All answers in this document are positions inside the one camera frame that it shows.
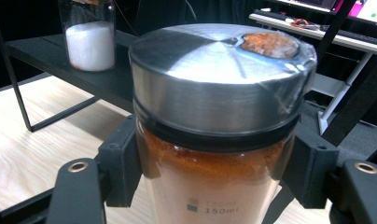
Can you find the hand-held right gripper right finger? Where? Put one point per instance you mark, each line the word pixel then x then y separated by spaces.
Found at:
pixel 311 168

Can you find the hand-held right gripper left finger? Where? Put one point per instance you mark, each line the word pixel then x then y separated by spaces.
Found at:
pixel 121 161

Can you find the glass jar of orange powder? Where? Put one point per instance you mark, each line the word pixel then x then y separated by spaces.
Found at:
pixel 217 102

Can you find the glass jar of white powder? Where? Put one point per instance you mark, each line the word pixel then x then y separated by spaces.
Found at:
pixel 90 43

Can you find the black two-tier shelf rack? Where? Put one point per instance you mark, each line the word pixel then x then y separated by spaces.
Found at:
pixel 40 53

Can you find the black keyboard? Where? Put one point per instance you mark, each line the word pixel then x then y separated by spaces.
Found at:
pixel 357 35

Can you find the orange tool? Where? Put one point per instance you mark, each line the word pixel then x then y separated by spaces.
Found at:
pixel 301 23

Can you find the computer monitor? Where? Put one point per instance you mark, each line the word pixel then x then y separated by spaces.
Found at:
pixel 357 7

